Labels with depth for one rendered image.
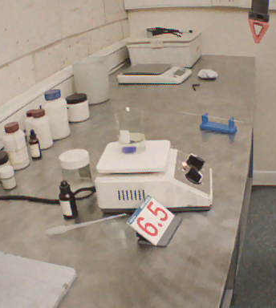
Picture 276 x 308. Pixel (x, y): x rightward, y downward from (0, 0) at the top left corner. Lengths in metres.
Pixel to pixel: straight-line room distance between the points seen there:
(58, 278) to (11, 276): 0.08
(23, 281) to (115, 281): 0.14
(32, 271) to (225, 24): 1.78
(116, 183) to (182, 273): 0.22
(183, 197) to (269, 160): 1.67
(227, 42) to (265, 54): 0.22
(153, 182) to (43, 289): 0.28
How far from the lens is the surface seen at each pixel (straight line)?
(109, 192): 0.75
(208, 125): 1.12
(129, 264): 0.64
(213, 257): 0.64
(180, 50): 1.84
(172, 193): 0.73
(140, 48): 1.89
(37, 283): 0.61
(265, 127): 2.30
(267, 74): 2.21
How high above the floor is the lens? 1.14
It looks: 23 degrees down
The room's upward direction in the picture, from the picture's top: 6 degrees counter-clockwise
